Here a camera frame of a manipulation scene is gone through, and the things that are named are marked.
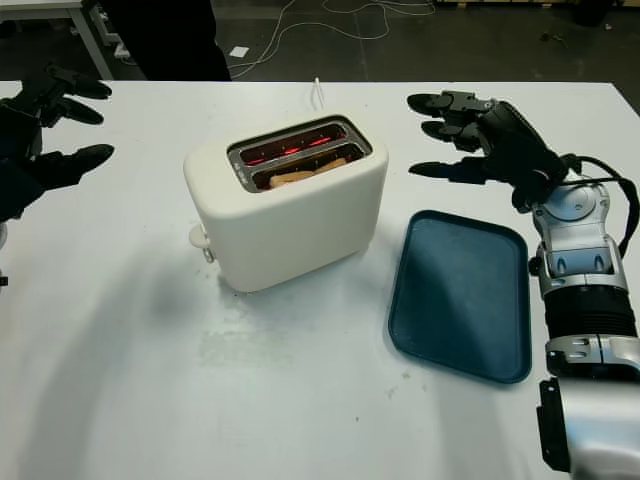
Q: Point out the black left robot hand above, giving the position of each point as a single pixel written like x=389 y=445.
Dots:
x=17 y=130

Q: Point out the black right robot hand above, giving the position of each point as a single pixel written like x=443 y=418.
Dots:
x=520 y=145

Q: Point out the slice of toast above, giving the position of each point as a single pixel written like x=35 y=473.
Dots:
x=300 y=176

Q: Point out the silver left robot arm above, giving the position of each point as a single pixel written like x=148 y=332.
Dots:
x=2 y=235

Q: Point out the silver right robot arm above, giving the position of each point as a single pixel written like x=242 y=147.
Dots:
x=580 y=240

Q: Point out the white toaster lever knob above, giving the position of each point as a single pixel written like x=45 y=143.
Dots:
x=198 y=236

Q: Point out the white two-slot toaster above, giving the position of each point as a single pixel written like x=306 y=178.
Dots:
x=300 y=225

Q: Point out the small dark floor debris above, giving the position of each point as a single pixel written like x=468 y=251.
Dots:
x=552 y=39

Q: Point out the white desk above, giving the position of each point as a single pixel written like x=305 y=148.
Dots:
x=85 y=25

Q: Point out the black floor object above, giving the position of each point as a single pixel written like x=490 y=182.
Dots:
x=590 y=11

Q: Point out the teal plastic tray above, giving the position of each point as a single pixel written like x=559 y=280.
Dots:
x=460 y=295

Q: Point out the white paper sheet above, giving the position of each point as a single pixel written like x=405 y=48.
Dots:
x=240 y=51

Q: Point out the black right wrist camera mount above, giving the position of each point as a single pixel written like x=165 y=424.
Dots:
x=524 y=200

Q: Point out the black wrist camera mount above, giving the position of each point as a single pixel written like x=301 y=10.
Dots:
x=17 y=195
x=524 y=200

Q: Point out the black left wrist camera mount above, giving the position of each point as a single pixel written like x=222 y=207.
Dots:
x=17 y=195

